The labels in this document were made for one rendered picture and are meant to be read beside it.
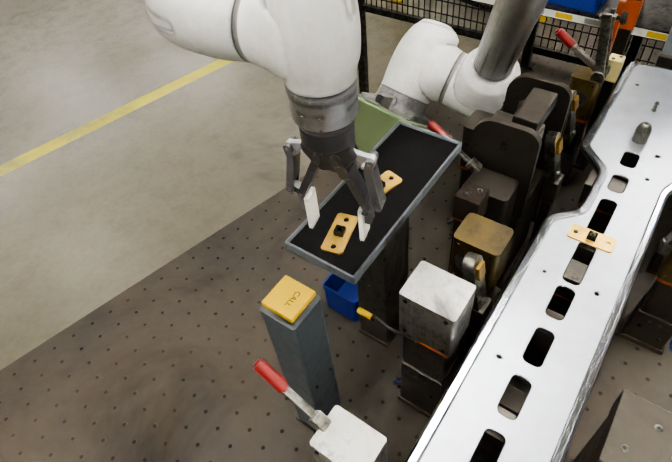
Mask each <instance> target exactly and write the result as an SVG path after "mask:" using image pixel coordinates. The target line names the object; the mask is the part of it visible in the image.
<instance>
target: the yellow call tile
mask: <svg viewBox="0 0 672 462"><path fill-rule="evenodd" d="M315 296H316V292H315V291H314V290H312V289H310V288H308V287H306V286H305V285H303V284H301V283H299V282H298V281H296V280H294V279H292V278H290V277H289V276H287V275H285V276H284V277H283V278H282V279H281V280H280V282H279V283H278V284H277V285H276V286H275V287H274V288H273V289H272V291H271V292H270V293H269V294H268V295H267V296H266V297H265V298H264V299H263V301H262V305H263V306H264V307H266V308H267V309H269V310H271V311H272V312H274V313H276V314H277V315H279V316H280V317H282V318H284V319H285V320H287V321H289V322H290V323H293V322H294V321H295V320H296V319H297V318H298V316H299V315H300V314H301V313H302V312H303V310H304V309H305V308H306V307H307V306H308V304H309V303H310V302H311V301H312V300H313V298H314V297H315Z"/></svg>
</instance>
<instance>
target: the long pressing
mask: <svg viewBox="0 0 672 462"><path fill-rule="evenodd" d="M635 84H638V85H639V86H636V85H635ZM656 101H658V102H659V105H658V106H657V109H656V112H653V111H651V110H652V109H653V106H654V105H655V104H654V103H656ZM641 122H649V123H650V124H651V125H652V132H651V134H650V137H649V139H648V141H647V143H646V144H643V145H641V144H636V143H634V142H633V141H632V136H633V134H634V132H635V129H636V127H637V126H638V125H639V124H640V123H641ZM581 151H582V153H583V154H584V156H585V157H586V158H587V159H588V161H589V162H590V163H591V165H592V166H593V167H594V168H595V170H596V172H597V177H596V179H595V180H594V182H593V184H592V186H591V188H590V190H589V192H588V194H587V196H586V197H585V199H584V201H583V203H582V205H581V206H580V207H579V208H577V209H575V210H571V211H566V212H561V213H555V214H551V215H549V216H547V217H546V218H545V219H544V220H543V222H542V223H541V225H540V227H539V229H538V230H537V232H536V234H535V236H534V237H533V239H532V241H531V243H530V244H529V246H528V248H527V250H526V251H525V253H524V255H523V257H522V258H521V260H520V262H519V263H518V265H517V267H516V269H515V270H514V272H513V274H512V276H511V277H510V279H509V281H508V283H507V284H506V286H505V288H504V290H503V291H502V293H501V295H500V297H499V298H498V300H497V302H496V304H495V305H494V307H493V309H492V310H491V312H490V314H489V316H488V317H487V319H486V321H485V323H484V324H483V326H482V328H481V330H480V331H479V333H478V335H477V337H476V338H475V340H474V342H473V344H472V345H471V347H470V349H469V350H468V352H467V354H466V356H465V357H464V359H463V361H462V363H461V364H460V366H459V368H458V370H457V371H456V373H455V375H454V377H453V378H452V380H451V382H450V384H449V385H448V387H447V389H446V391H445V392H444V394H443V396H442V397H441V399H440V401H439V403H438V404H437V406H436V408H435V410H434V411H433V413H432V415H431V417H430V418H429V420H428V422H427V424H426V425H425V427H424V429H423V431H422V432H421V434H420V436H419V438H418V439H417V441H416V443H415V444H414V446H413V448H412V450H411V451H410V453H409V455H408V457H407V458H406V460H405V462H470V461H471V459H472V457H473V455H474V453H475V451H476V449H477V447H478V445H479V443H480V441H481V439H482V437H483V435H484V433H485V432H486V431H488V430H491V431H493V432H495V433H497V434H498V435H500V436H501V437H502V438H503V439H504V445H503V447H502V449H501V451H500V453H499V455H498V458H497V460H496V462H563V459H564V457H565V454H566V452H567V449H568V447H569V444H570V442H571V439H572V437H573V434H574V432H575V429H576V426H577V424H578V421H579V419H580V416H581V414H582V411H583V409H584V406H585V404H586V401H587V399H588V396H589V394H590V391H591V389H592V386H593V384H594V381H595V379H596V376H597V374H598V371H599V368H600V366H601V363H602V361H603V358H604V356H605V353H606V351H607V348H608V346H609V343H610V341H611V338H612V336H613V333H614V331H615V328H616V326H617V323H618V321H619V318H620V316H621V313H622V310H623V308H624V305H625V303H626V300H627V298H628V295H629V293H630V290H631V288H632V285H633V283H634V280H635V278H636V275H637V273H638V270H639V268H640V265H641V263H642V260H643V258H644V255H645V252H646V250H647V247H648V245H649V242H650V240H651V237H652V235H653V232H654V230H655V227H656V225H657V222H658V220H659V217H660V215H661V212H662V210H663V207H664V205H665V202H666V200H667V198H668V196H670V195H671V194H672V70H669V69H665V68H660V67H656V66H652V65H648V64H643V63H640V62H632V63H630V64H628V65H627V67H626V68H625V70H624V72H623V74H622V75H621V77H620V79H619V80H618V82H617V84H616V86H615V87H614V89H613V91H612V92H611V94H610V96H609V98H608V99H607V101H606V103H605V104H604V106H603V108H602V110H601V111H600V113H599V115H598V116H597V118H596V120H595V121H594V123H593V125H592V127H591V128H590V130H589V132H588V133H587V135H586V137H585V139H584V140H583V142H582V145H581ZM625 153H630V154H633V155H636V156H638V158H639V159H638V161H637V163H636V165H635V167H634V168H629V167H626V166H623V165H621V164H620V162H621V160H622V158H623V156H624V154H625ZM656 155H658V156H659V158H657V157H655V156H656ZM613 176H620V177H623V178H625V179H627V181H628V182H627V184H626V186H625V189H624V191H623V193H615V192H613V191H610V190H608V186H609V184H610V182H611V180H612V178H613ZM645 178H648V179H649V180H650V181H646V180H645ZM602 200H606V201H609V202H612V203H614V204H615V205H616V208H615V210H614V212H613V214H612V216H611V218H610V220H609V222H608V225H607V227H606V229H605V231H604V233H603V234H604V235H606V236H609V237H612V238H614V239H616V241H617V242H616V244H615V246H614V248H613V251H612V252H611V253H607V252H605V251H602V250H600V249H597V248H595V247H592V246H590V245H588V246H590V247H592V248H594V250H595V252H594V254H593V256H592V258H591V261H590V263H589V265H588V267H587V269H586V271H585V273H584V275H583V278H582V280H581V282H580V284H579V285H573V284H571V283H569V282H566V281H565V280H564V279H563V276H564V274H565V272H566V270H567V268H568V266H569V264H570V262H571V260H572V258H573V256H574V254H575V252H576V250H577V248H578V246H579V245H580V244H585V243H582V242H580V241H577V240H575V239H572V238H570V237H568V236H567V233H568V231H569V229H570V228H571V226H572V224H578V225H580V226H583V227H586V228H588V226H589V224H590V222H591V220H592V218H593V216H594V214H595V212H596V210H597V208H598V206H599V204H600V202H601V201H602ZM585 245H587V244H585ZM543 270H545V271H546V273H544V272H543ZM558 287H563V288H566V289H568V290H570V291H572V292H573V294H574V297H573V299H572V301H571V303H570V305H569V307H568V309H567V311H566V314H565V316H564V318H563V319H562V320H556V319H554V318H552V317H550V316H548V315H547V314H546V310H547V308H548V306H549V304H550V302H551V300H552V298H553V296H554V294H555V292H556V290H557V288H558ZM595 292H597V293H598V294H599V296H596V295H595V294H594V293H595ZM538 329H542V330H544V331H546V332H548V333H550V334H552V336H553V341H552V343H551V345H550V347H549V350H548V352H547V354H546V356H545V358H544V360H543V362H542V364H541V366H539V367H535V366H533V365H531V364H529V363H527V362H526V361H525V360H524V359H523V356H524V354H525V352H526V350H527V348H528V346H529V344H530V342H531V340H532V338H533V336H534V334H535V332H536V330H538ZM498 354H499V355H501V356H502V358H501V359H498V358H497V357H496V356H497V355H498ZM513 377H520V378H522V379H523V380H525V381H527V382H528V383H529V384H530V390H529V392H528V394H527V396H526V398H525V400H524V402H523V405H522V407H521V409H520V411H519V413H518V415H517V417H516V418H515V419H513V420H512V419H509V418H507V417H505V416H503V415H502V414H500V413H499V412H498V405H499V403H500V401H501V399H502V397H503V395H504V393H505V391H506V389H507V387H508V385H509V383H510V381H511V379H512V378H513Z"/></svg>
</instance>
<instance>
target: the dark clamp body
mask: <svg viewBox="0 0 672 462"><path fill-rule="evenodd" d="M467 181H469V182H472V183H475V184H477V185H480V186H483V187H485V188H488V189H490V193H489V198H488V203H487V209H486V212H485V214H484V215H483V217H485V218H488V219H490V220H493V221H495V222H497V223H500V224H502V225H505V226H508V225H509V223H510V219H511V215H512V211H513V207H514V203H515V198H516V194H517V190H518V186H519V181H518V180H516V179H514V178H511V177H508V176H505V175H503V174H500V173H497V172H494V171H492V170H489V169H486V168H483V167H482V168H481V169H480V170H479V171H478V172H475V171H474V172H473V173H472V175H471V176H470V177H469V179H468V180H467Z"/></svg>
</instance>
